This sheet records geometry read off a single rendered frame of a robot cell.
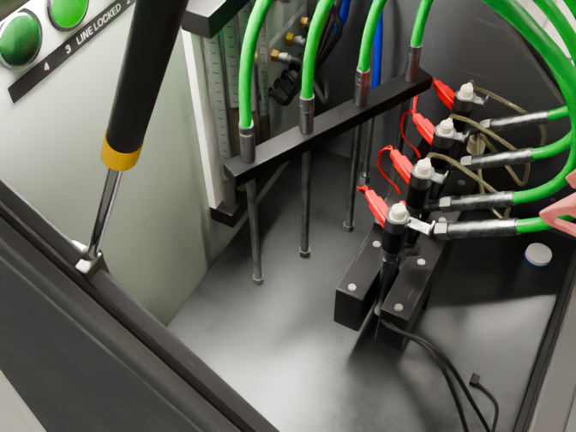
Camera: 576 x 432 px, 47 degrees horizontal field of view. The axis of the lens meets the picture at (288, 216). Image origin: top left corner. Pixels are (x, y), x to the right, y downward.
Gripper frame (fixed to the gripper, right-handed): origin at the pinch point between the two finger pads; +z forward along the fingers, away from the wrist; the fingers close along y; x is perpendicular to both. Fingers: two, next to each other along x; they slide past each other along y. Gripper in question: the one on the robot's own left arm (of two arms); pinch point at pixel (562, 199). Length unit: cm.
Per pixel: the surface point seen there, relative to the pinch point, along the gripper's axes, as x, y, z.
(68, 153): -34.1, 27.5, 19.4
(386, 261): 1.0, 8.6, 23.1
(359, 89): -15.5, -6.5, 27.4
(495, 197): 1.9, -3.2, 13.6
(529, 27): -17.5, -0.8, -8.1
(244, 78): -27.5, 8.1, 19.9
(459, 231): -0.5, 4.8, 10.8
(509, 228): 0.7, 3.2, 5.4
